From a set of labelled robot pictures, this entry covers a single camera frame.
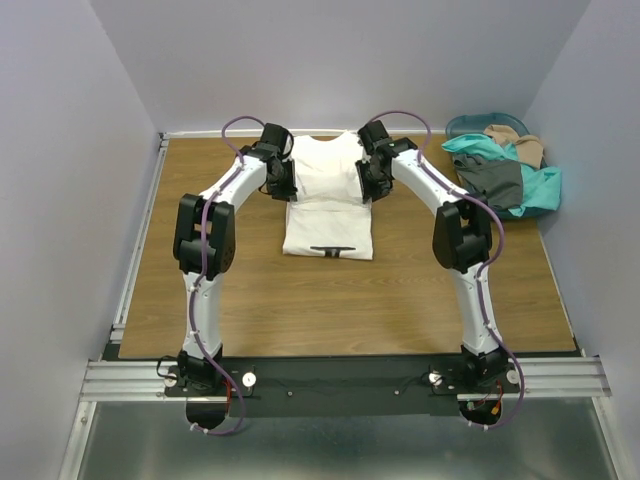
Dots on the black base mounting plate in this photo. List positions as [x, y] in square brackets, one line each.
[339, 386]

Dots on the teal t shirt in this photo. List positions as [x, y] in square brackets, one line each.
[542, 188]

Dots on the white t shirt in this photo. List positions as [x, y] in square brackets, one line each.
[329, 217]

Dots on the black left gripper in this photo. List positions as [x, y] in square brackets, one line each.
[284, 186]

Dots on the aluminium front frame rail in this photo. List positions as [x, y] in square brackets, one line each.
[137, 381]

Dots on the tan t shirt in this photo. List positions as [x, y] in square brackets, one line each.
[528, 147]

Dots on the teal plastic basket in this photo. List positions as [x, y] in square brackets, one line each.
[469, 124]

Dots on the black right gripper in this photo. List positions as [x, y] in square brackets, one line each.
[373, 186]

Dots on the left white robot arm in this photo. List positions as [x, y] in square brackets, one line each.
[205, 234]

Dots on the dark grey t shirt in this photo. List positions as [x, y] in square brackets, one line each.
[499, 181]

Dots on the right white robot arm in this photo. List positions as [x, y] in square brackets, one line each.
[462, 240]

